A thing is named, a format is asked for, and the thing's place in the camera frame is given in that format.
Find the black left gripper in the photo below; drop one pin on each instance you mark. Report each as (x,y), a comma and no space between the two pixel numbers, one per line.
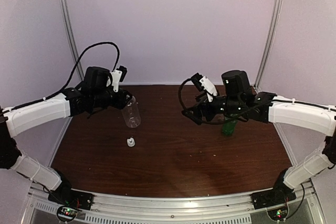
(121,102)

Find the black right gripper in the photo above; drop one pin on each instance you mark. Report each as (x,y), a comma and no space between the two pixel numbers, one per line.
(204,105)

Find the clear plastic bottle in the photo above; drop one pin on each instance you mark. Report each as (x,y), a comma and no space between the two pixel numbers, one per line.
(131,114)

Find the green plastic bottle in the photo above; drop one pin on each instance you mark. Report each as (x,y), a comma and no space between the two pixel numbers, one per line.
(228,127)

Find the white flip bottle cap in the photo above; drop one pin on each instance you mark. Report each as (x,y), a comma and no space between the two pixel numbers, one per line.
(131,142)

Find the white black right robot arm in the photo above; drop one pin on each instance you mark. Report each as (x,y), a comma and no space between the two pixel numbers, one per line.
(240,104)

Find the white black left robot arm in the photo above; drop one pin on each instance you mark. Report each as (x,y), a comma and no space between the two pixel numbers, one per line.
(99,90)

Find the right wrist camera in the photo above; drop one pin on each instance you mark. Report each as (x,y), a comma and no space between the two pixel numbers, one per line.
(204,84)

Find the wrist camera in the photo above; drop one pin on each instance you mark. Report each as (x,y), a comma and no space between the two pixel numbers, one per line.
(115,77)
(204,84)

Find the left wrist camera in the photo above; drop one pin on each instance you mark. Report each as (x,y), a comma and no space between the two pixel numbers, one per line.
(115,77)

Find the aluminium corner post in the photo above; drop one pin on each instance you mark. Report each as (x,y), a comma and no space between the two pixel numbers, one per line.
(276,11)

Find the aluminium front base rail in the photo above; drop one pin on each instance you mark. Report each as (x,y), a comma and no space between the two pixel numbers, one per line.
(231,208)

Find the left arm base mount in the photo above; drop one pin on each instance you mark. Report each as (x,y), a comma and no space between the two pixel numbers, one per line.
(71,201)

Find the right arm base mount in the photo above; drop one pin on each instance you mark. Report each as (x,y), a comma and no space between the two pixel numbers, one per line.
(275,200)

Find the left aluminium frame post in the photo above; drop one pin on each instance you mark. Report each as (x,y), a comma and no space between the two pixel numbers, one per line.
(69,30)

